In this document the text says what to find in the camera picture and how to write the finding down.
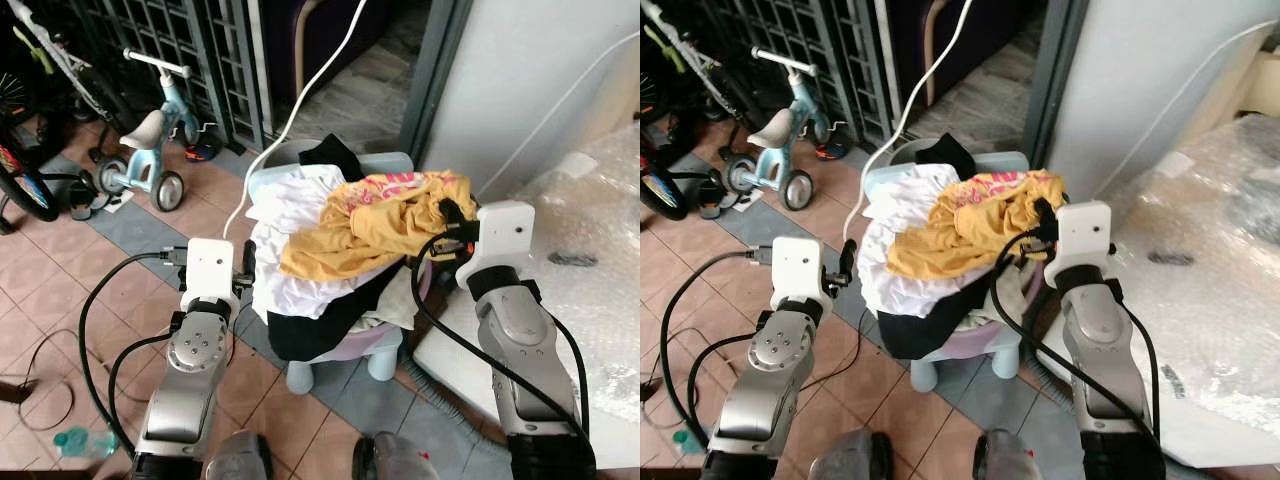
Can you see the cream cloth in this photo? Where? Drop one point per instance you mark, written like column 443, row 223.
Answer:
column 390, row 305
column 1005, row 300

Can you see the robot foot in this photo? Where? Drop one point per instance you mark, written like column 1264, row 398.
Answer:
column 850, row 458
column 240, row 458
column 1015, row 458
column 395, row 460

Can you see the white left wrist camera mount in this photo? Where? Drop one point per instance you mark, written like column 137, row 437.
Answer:
column 210, row 265
column 797, row 265

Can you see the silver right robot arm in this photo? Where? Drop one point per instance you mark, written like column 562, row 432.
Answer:
column 1105, row 350
column 525, row 350

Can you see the purple plastic basin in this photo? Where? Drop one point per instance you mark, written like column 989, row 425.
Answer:
column 975, row 346
column 352, row 348

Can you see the white ruffled garment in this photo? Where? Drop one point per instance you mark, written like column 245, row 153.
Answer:
column 288, row 215
column 893, row 215

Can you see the orange black shoe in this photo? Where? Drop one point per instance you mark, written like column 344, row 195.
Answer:
column 203, row 151
column 832, row 150

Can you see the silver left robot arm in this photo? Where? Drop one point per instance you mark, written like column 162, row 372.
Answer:
column 192, row 365
column 775, row 365

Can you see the black bicycle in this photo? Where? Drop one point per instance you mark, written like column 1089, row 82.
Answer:
column 25, row 190
column 660, row 186

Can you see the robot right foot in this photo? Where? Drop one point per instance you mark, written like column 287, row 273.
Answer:
column 1015, row 458
column 395, row 460

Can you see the grey door frame post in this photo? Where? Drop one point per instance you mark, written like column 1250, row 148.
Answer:
column 432, row 80
column 1052, row 80

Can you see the dark metal grid gate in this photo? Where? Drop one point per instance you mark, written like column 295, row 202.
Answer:
column 200, row 60
column 830, row 60

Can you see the light blue plastic stool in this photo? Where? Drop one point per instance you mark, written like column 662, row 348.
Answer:
column 386, row 162
column 1006, row 161

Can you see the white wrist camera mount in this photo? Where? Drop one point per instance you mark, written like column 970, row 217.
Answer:
column 1085, row 235
column 797, row 265
column 210, row 265
column 505, row 232

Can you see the green plastic water bottle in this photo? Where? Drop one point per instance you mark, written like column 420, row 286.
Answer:
column 688, row 442
column 82, row 442

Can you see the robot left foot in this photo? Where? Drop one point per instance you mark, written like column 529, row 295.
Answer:
column 240, row 458
column 850, row 458

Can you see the large black garment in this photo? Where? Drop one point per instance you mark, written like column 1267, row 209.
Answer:
column 920, row 335
column 310, row 335

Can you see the small black cloth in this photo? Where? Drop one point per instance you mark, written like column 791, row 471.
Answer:
column 330, row 155
column 945, row 155

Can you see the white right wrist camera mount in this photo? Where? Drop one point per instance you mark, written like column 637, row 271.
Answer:
column 1085, row 235
column 505, row 232

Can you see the light blue child tricycle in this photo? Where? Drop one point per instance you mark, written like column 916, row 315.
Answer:
column 150, row 165
column 775, row 160

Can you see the yellow printed garment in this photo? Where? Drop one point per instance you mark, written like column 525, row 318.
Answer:
column 950, row 238
column 350, row 238

